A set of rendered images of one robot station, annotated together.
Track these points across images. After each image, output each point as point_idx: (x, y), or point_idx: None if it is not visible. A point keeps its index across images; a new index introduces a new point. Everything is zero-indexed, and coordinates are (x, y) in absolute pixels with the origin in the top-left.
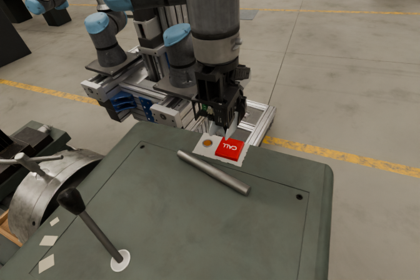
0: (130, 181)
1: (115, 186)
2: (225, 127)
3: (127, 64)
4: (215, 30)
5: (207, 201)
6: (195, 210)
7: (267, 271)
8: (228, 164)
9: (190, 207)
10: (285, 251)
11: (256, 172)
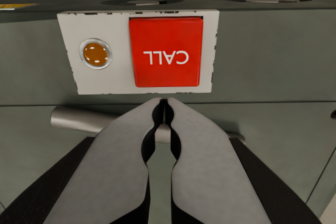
0: (26, 180)
1: (15, 191)
2: (158, 114)
3: None
4: None
5: (171, 167)
6: (160, 181)
7: None
8: (180, 95)
9: (151, 181)
10: (298, 184)
11: (249, 94)
